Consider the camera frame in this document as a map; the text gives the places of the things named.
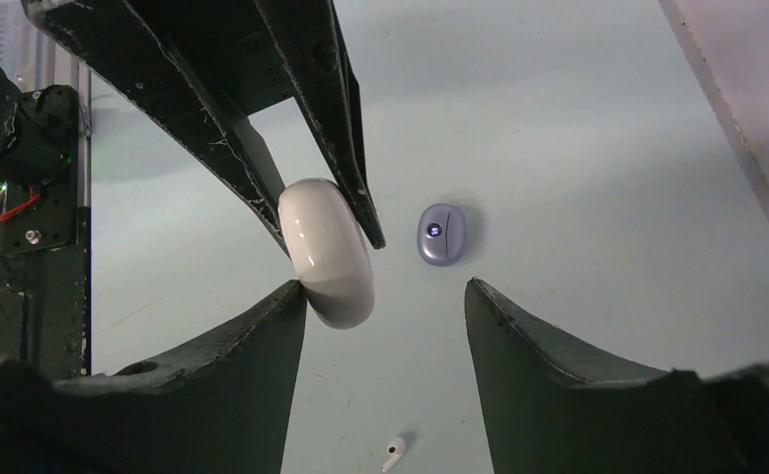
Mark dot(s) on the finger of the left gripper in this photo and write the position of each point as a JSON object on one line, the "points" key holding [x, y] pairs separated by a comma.
{"points": [[117, 42], [310, 45]]}

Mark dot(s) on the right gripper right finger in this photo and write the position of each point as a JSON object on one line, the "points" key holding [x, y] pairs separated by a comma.
{"points": [[553, 403]]}

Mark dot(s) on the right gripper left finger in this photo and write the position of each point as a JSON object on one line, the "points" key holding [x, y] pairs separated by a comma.
{"points": [[219, 403]]}

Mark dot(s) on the white earbud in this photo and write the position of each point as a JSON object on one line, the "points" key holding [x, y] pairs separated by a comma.
{"points": [[396, 449]]}

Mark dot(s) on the white charging case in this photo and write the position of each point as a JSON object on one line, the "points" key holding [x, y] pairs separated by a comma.
{"points": [[327, 250]]}

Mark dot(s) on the purple charging case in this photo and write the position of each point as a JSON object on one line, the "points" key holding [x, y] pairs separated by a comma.
{"points": [[441, 235]]}

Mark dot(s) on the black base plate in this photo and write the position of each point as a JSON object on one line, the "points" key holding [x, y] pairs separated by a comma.
{"points": [[45, 238]]}

